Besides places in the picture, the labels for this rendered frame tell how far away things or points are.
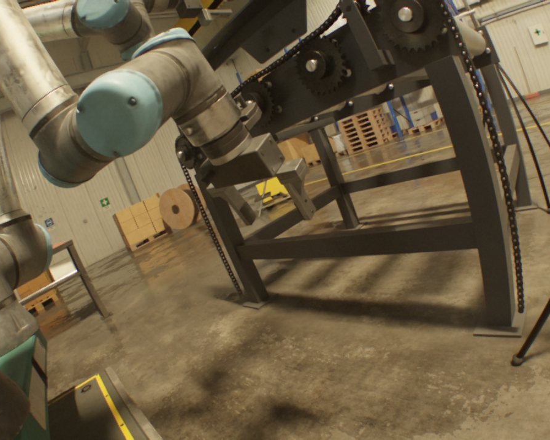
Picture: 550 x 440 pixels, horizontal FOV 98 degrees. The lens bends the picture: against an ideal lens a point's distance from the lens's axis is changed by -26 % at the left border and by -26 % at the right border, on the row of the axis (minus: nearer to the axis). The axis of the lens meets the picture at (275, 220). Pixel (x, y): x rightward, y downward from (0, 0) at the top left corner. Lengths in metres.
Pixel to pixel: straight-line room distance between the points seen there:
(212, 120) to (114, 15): 0.29
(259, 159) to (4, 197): 0.70
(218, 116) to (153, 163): 11.34
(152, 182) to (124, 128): 11.25
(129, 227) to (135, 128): 7.96
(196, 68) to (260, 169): 0.17
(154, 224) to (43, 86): 8.01
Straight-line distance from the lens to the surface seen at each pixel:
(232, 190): 0.58
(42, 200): 10.96
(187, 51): 0.45
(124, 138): 0.34
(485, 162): 0.80
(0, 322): 0.79
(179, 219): 7.65
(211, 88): 0.45
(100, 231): 10.93
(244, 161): 0.47
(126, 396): 0.78
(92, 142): 0.37
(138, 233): 8.30
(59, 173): 0.47
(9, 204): 0.94
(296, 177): 0.46
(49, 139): 0.45
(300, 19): 1.03
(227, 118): 0.46
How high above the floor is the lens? 0.66
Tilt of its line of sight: 10 degrees down
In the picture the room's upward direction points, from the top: 22 degrees counter-clockwise
